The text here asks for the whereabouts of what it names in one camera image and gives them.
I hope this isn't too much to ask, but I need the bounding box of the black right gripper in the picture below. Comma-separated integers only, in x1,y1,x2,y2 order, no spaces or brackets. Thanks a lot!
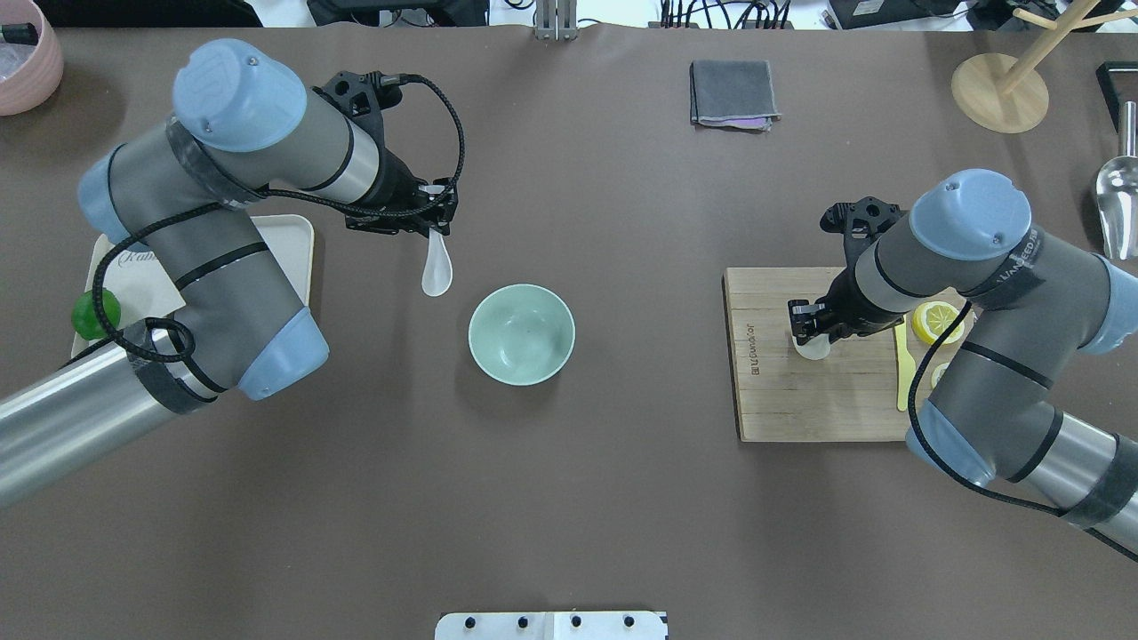
787,268,902,348

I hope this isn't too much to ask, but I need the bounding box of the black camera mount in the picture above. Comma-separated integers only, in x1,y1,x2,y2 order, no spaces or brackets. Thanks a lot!
312,69,411,120
820,197,908,270

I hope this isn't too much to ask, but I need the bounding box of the grey folded cloth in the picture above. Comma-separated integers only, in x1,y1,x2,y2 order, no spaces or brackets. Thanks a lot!
688,60,783,132

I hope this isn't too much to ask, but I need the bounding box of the steel scoop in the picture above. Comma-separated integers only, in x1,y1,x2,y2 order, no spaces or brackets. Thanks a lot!
1094,101,1137,260

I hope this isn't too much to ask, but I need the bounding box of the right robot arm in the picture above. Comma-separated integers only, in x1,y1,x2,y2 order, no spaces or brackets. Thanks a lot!
787,169,1135,559

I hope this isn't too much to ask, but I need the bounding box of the lemon slice thin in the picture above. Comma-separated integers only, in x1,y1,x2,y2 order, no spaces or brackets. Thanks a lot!
927,362,950,389

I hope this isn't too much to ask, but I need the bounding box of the cream rabbit print tray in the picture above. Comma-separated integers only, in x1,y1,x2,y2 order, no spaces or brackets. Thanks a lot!
76,204,330,397

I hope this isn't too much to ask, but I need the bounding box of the black wire glass rack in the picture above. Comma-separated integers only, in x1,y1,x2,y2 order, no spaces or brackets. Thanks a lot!
1094,60,1137,131

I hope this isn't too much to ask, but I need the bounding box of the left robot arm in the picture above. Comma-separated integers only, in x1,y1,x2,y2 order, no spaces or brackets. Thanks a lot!
3,39,461,507

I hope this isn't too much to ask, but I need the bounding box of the wooden cup tree stand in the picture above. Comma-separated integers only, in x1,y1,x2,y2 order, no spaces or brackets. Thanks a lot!
950,1,1137,134

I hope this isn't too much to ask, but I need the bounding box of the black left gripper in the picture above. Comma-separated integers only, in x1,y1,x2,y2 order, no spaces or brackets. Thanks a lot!
347,151,457,236

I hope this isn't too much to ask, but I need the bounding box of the aluminium frame post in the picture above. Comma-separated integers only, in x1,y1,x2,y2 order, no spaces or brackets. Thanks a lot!
533,0,578,42

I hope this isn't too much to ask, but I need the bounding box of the white ceramic spoon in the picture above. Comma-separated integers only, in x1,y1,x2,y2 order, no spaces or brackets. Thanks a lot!
421,228,453,297

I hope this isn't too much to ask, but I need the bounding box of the yellow plastic knife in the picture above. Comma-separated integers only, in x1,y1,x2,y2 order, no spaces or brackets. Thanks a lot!
893,315,916,412

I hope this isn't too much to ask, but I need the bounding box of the bamboo cutting board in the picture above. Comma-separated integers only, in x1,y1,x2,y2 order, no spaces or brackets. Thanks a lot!
724,266,910,443

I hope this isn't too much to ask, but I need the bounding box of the mint green bowl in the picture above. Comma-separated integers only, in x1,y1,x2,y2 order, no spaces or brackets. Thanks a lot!
468,284,576,388

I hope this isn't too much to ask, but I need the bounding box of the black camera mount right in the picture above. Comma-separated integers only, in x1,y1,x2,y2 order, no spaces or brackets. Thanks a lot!
820,197,908,270

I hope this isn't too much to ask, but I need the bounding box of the green toy apple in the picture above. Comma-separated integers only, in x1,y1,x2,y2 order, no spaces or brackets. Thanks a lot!
71,288,122,340

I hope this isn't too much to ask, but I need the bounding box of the lemon slice thick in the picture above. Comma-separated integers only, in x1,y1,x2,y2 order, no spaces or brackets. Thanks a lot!
912,300,965,345

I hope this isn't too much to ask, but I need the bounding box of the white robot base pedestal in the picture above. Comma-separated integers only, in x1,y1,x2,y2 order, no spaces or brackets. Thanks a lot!
434,609,669,639

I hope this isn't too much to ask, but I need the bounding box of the pink bowl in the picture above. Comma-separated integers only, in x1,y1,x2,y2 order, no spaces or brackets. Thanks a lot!
1,1,64,116

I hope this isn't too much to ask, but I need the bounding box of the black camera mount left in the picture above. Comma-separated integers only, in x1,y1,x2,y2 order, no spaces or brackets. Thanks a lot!
312,69,411,120

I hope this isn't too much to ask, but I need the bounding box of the white steamed bun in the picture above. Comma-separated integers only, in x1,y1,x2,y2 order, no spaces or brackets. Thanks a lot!
792,333,830,361

